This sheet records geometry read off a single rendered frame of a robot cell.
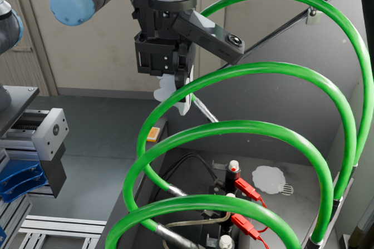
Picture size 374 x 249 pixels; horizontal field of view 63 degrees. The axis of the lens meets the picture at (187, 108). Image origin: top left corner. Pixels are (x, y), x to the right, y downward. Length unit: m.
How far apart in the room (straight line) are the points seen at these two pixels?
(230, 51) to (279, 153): 0.61
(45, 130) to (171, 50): 0.57
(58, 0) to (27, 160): 0.51
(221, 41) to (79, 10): 0.31
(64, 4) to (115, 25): 1.81
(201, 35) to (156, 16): 0.07
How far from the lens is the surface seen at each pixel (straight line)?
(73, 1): 0.65
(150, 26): 0.47
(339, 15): 0.49
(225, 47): 0.45
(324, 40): 0.81
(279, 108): 0.90
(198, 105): 0.67
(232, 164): 0.60
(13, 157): 1.03
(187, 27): 0.45
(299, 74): 0.39
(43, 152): 0.96
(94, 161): 2.23
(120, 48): 2.53
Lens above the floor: 1.55
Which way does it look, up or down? 37 degrees down
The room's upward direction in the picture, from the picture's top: straight up
